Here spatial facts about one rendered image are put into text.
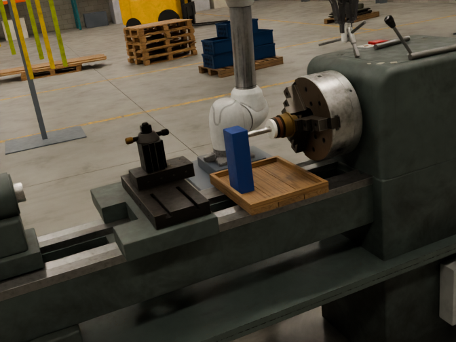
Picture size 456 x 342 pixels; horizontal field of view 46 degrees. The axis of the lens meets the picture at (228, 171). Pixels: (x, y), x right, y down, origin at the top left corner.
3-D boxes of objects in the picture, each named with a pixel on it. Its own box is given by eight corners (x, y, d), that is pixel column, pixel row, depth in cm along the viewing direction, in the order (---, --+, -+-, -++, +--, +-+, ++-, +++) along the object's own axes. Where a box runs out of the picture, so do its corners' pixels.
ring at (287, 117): (288, 108, 198) (265, 113, 195) (301, 112, 190) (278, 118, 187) (290, 131, 201) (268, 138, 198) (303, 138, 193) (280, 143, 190)
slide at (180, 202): (168, 174, 206) (166, 163, 205) (211, 213, 169) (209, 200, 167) (122, 186, 200) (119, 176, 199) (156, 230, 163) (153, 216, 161)
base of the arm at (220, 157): (198, 158, 259) (196, 147, 257) (240, 147, 266) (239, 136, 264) (212, 169, 243) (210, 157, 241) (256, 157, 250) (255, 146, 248)
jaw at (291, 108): (309, 112, 202) (297, 85, 204) (314, 107, 197) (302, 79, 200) (283, 119, 198) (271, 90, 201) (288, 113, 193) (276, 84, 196)
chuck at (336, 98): (305, 136, 221) (306, 62, 206) (351, 169, 196) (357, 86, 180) (286, 142, 218) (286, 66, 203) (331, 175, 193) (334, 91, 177)
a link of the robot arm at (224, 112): (205, 150, 251) (198, 104, 243) (226, 138, 265) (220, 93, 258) (235, 152, 243) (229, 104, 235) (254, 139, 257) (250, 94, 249)
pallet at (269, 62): (258, 60, 979) (253, 15, 952) (283, 64, 912) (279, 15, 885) (199, 72, 928) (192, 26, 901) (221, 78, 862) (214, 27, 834)
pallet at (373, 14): (353, 16, 1431) (352, 1, 1417) (379, 15, 1372) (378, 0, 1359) (324, 24, 1361) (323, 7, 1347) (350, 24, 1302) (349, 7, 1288)
